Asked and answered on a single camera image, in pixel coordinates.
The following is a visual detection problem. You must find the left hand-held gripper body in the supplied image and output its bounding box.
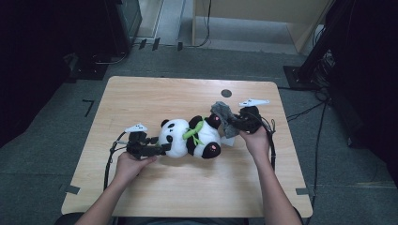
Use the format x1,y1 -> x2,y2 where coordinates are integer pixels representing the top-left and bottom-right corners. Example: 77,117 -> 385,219
124,123 -> 155,160

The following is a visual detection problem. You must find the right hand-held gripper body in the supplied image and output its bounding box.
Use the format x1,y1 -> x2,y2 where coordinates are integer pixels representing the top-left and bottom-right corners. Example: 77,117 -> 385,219
238,98 -> 270,134

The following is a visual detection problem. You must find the grey cloth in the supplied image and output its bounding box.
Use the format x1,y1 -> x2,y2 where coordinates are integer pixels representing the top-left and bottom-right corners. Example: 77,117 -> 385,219
210,100 -> 242,139

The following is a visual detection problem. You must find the black and white panda plush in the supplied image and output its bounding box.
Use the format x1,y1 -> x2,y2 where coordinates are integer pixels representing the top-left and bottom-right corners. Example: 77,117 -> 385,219
158,113 -> 237,159

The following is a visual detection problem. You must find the person's right hand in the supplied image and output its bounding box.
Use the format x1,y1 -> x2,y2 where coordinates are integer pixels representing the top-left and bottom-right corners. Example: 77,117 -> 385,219
238,126 -> 270,160

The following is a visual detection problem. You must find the person's left hand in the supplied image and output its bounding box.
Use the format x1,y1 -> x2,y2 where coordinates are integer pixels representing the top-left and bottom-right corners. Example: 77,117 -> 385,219
114,152 -> 158,186

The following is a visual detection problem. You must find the black metal stand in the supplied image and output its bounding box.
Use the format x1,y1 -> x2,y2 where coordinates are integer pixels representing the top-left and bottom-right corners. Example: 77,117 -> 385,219
283,0 -> 348,92

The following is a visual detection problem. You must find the light wooden cabinet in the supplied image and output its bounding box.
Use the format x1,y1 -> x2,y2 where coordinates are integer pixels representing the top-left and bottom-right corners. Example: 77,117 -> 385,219
191,0 -> 333,54

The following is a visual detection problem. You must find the dark equipment cabinet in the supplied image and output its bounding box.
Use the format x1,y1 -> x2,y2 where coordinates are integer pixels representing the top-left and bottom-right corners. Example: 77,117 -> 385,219
106,0 -> 144,56

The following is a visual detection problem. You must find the dark curtain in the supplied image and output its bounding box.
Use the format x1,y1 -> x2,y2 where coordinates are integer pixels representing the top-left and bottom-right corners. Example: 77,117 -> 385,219
325,0 -> 398,188
0,0 -> 111,148

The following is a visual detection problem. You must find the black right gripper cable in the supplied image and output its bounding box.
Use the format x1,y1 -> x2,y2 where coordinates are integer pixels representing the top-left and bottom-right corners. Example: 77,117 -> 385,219
250,113 -> 277,172

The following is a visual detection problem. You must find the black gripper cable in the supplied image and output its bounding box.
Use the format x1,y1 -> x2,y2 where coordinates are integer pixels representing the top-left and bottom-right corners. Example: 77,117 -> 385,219
103,131 -> 130,191
250,113 -> 277,172

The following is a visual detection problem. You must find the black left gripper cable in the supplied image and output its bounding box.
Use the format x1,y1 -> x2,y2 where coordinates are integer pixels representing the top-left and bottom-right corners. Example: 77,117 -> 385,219
103,131 -> 130,191

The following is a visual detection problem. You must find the long black floor cable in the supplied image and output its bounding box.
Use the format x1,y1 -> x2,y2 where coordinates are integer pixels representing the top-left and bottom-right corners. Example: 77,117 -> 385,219
304,102 -> 329,225

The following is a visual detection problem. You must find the black floor base plate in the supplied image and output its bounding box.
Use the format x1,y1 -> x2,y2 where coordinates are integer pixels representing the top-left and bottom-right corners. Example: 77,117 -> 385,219
67,62 -> 109,82

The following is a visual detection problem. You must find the looped cable on floor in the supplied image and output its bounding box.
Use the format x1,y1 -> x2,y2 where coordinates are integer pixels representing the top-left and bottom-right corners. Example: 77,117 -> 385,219
92,51 -> 130,66

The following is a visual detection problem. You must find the black hanging cable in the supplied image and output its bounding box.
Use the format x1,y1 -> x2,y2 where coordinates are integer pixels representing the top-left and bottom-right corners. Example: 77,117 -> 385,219
187,0 -> 212,49

